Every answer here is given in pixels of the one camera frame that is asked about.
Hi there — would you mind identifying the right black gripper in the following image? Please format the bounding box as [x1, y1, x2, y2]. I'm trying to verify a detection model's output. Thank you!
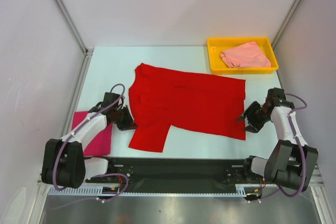
[236, 101, 271, 133]

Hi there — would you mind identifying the red t shirt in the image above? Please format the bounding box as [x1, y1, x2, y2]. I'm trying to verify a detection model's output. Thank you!
[129, 63, 246, 153]

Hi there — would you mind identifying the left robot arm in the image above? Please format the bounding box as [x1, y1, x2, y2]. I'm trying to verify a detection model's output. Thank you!
[41, 92, 137, 191]

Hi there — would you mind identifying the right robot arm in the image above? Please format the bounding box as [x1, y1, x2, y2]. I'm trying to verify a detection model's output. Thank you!
[238, 88, 318, 197]

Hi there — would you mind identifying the folded magenta t shirt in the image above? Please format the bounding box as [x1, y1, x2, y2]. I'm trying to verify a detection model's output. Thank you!
[71, 111, 112, 156]

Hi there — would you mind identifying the pink t shirt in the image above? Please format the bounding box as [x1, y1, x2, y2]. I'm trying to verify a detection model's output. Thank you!
[220, 41, 271, 68]

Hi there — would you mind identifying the yellow plastic bin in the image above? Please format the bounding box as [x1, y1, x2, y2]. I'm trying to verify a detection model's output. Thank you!
[206, 37, 279, 74]

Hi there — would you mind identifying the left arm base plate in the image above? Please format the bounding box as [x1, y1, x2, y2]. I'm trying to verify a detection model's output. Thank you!
[85, 156, 133, 184]

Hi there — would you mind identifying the aluminium frame rail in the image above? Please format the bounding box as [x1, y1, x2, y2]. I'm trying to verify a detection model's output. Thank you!
[36, 164, 325, 187]

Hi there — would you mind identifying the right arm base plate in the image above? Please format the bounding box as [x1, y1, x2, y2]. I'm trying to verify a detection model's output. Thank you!
[219, 165, 273, 185]

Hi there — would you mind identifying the right cable duct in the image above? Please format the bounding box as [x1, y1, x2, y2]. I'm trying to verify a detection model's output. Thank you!
[235, 184, 262, 197]

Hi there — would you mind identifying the cable duct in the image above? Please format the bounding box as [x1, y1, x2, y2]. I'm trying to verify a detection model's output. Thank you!
[48, 184, 124, 196]
[235, 184, 262, 197]

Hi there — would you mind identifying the left cable duct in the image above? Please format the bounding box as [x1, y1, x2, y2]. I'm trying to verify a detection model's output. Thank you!
[48, 184, 124, 196]

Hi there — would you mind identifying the left aluminium corner post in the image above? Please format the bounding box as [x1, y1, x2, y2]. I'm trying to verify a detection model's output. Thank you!
[53, 0, 88, 55]

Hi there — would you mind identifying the aluminium corner post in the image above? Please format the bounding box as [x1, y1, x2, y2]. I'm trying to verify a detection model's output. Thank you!
[271, 0, 303, 49]
[53, 0, 88, 55]

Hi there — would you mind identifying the right aluminium corner post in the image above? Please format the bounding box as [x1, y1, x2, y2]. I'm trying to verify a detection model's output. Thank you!
[271, 0, 303, 49]

